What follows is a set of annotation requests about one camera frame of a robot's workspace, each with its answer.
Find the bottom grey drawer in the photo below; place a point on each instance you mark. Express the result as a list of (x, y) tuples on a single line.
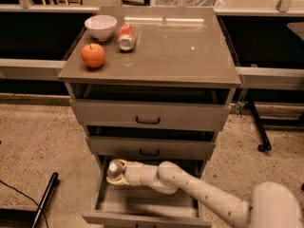
[(141, 207)]

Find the red apple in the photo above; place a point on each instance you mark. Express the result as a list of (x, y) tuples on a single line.
[(93, 55)]

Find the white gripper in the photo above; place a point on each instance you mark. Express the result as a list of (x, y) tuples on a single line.
[(134, 174)]

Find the top grey drawer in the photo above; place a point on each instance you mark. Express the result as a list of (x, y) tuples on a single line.
[(207, 117)]

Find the black caster leg right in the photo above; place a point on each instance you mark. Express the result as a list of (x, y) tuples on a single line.
[(265, 143)]

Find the black table leg left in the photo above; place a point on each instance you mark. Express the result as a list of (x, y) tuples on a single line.
[(43, 204)]

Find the grey drawer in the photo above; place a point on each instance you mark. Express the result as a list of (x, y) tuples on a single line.
[(207, 117), (132, 148), (141, 207)]

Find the middle grey drawer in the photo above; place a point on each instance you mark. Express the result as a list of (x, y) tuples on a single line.
[(132, 148)]

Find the white bowl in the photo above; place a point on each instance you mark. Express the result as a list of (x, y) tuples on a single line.
[(101, 27)]

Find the grey drawer cabinet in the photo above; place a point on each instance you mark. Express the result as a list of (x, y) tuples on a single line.
[(180, 57)]

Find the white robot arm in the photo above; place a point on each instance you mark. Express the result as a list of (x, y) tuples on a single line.
[(271, 205)]

